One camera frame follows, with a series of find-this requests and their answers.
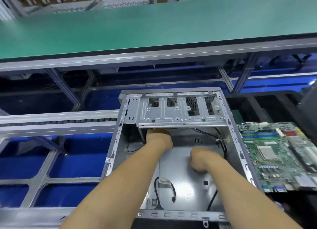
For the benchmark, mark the person's left hand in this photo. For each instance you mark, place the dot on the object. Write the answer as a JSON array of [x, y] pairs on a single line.
[[159, 139]]

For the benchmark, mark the person's right hand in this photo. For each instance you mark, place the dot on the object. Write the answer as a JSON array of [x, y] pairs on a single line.
[[204, 158]]

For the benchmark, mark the grey metal computer case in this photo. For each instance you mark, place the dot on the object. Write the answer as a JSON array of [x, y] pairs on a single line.
[[176, 162]]

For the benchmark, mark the silver square CPU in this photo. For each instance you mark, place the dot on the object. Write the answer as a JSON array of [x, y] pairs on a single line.
[[267, 152]]

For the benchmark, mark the green motherboard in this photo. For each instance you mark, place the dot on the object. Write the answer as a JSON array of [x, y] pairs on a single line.
[[287, 162]]

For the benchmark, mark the person's left forearm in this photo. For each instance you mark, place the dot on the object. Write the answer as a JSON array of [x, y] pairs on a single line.
[[114, 191]]

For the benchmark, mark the person's right forearm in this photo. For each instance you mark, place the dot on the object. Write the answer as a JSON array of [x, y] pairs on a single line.
[[247, 199]]

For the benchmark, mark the green conveyor belt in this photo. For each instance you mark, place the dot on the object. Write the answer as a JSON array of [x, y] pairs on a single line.
[[148, 28]]

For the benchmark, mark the grey flat metal rail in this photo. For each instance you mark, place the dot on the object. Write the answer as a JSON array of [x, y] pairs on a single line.
[[54, 122]]

